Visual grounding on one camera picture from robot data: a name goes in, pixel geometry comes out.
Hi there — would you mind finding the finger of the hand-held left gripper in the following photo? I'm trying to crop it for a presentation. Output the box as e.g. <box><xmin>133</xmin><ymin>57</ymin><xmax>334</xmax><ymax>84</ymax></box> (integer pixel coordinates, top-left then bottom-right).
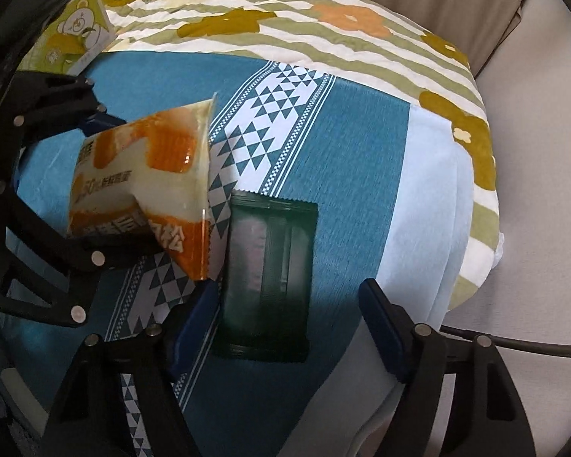
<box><xmin>10</xmin><ymin>69</ymin><xmax>128</xmax><ymax>147</ymax></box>
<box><xmin>0</xmin><ymin>171</ymin><xmax>166</xmax><ymax>329</ymax></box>

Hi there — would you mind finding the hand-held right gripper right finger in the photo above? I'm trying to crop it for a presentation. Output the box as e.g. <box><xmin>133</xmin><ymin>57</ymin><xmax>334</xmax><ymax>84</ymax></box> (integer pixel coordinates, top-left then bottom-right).
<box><xmin>358</xmin><ymin>277</ymin><xmax>538</xmax><ymax>457</ymax></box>

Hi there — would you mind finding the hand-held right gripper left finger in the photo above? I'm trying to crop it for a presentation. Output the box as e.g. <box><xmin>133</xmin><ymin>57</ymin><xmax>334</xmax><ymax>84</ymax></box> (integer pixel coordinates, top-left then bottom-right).
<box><xmin>40</xmin><ymin>278</ymin><xmax>220</xmax><ymax>457</ymax></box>

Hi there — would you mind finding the orange bread snack packet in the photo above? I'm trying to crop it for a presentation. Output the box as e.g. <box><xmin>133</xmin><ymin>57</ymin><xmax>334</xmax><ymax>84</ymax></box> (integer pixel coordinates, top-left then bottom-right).
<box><xmin>65</xmin><ymin>93</ymin><xmax>220</xmax><ymax>283</ymax></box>

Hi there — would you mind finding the dark green snack packet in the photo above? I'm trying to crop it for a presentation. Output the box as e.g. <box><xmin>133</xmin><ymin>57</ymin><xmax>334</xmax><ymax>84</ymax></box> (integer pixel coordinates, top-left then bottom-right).
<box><xmin>212</xmin><ymin>189</ymin><xmax>321</xmax><ymax>363</ymax></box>

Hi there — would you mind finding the yellow-green bear print box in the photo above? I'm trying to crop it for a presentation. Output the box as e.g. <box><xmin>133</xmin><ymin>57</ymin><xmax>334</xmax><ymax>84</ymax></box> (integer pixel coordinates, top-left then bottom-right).
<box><xmin>18</xmin><ymin>0</ymin><xmax>116</xmax><ymax>78</ymax></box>

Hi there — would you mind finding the blue patterned bed sheet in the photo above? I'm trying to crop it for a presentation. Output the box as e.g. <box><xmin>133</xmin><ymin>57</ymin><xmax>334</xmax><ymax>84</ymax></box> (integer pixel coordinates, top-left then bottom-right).
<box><xmin>0</xmin><ymin>50</ymin><xmax>474</xmax><ymax>457</ymax></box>

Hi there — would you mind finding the floral striped blanket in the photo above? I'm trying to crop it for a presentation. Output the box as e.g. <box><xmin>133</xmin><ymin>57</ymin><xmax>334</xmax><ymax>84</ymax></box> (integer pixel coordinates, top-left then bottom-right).
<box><xmin>83</xmin><ymin>0</ymin><xmax>505</xmax><ymax>312</ymax></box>

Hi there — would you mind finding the black cable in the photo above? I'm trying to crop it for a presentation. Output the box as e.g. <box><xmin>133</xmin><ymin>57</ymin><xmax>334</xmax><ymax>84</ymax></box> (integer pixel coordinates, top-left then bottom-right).
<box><xmin>437</xmin><ymin>325</ymin><xmax>571</xmax><ymax>359</ymax></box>

